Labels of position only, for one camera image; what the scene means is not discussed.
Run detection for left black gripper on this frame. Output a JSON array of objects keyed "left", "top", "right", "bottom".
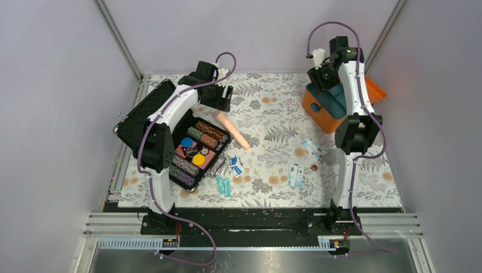
[{"left": 201, "top": 81, "right": 232, "bottom": 112}]

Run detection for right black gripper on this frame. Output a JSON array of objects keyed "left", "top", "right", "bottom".
[{"left": 306, "top": 61, "right": 339, "bottom": 97}]

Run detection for teal divided tray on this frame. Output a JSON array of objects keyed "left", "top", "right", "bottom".
[{"left": 306, "top": 83, "right": 346, "bottom": 119}]

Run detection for orange medicine box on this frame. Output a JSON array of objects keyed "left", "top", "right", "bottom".
[{"left": 302, "top": 76, "right": 386, "bottom": 138}]

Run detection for blue white medicine packet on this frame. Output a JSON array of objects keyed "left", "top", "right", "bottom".
[{"left": 301, "top": 138, "right": 325, "bottom": 159}]

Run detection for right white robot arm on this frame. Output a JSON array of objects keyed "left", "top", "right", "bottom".
[{"left": 302, "top": 36, "right": 383, "bottom": 234}]

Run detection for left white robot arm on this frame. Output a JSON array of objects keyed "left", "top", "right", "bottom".
[{"left": 133, "top": 61, "right": 234, "bottom": 234}]

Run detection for orange black chip stack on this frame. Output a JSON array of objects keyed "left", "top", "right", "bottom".
[{"left": 194, "top": 121, "right": 228, "bottom": 143}]

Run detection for green chip stack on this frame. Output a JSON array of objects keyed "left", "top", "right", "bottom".
[{"left": 187, "top": 126, "right": 204, "bottom": 140}]

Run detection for red white chip stack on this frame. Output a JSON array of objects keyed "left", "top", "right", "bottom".
[{"left": 200, "top": 134, "right": 218, "bottom": 150}]

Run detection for black poker chip case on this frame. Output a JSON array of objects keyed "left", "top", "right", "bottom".
[{"left": 113, "top": 79, "right": 232, "bottom": 191}]

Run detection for blue poker chip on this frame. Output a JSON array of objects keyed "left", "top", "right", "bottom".
[{"left": 180, "top": 137, "right": 194, "bottom": 148}]

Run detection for yellow poker chip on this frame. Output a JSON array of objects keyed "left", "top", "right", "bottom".
[{"left": 192, "top": 154, "right": 205, "bottom": 166}]

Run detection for small blue sachets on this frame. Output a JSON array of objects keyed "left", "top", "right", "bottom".
[{"left": 229, "top": 157, "right": 245, "bottom": 177}]

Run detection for teal tube pair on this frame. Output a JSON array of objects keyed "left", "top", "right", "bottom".
[{"left": 216, "top": 175, "right": 232, "bottom": 197}]

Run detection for blue white sachet packet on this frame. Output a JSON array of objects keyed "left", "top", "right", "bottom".
[{"left": 287, "top": 163, "right": 304, "bottom": 188}]

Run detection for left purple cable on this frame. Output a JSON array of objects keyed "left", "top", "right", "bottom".
[{"left": 136, "top": 52, "right": 237, "bottom": 266}]

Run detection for purple cable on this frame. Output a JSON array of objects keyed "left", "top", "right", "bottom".
[
  {"left": 136, "top": 52, "right": 237, "bottom": 266},
  {"left": 306, "top": 21, "right": 399, "bottom": 258}
]

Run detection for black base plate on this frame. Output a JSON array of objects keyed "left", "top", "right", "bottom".
[{"left": 104, "top": 204, "right": 361, "bottom": 247}]

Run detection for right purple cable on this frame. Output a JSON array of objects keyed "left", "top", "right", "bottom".
[{"left": 306, "top": 21, "right": 399, "bottom": 258}]

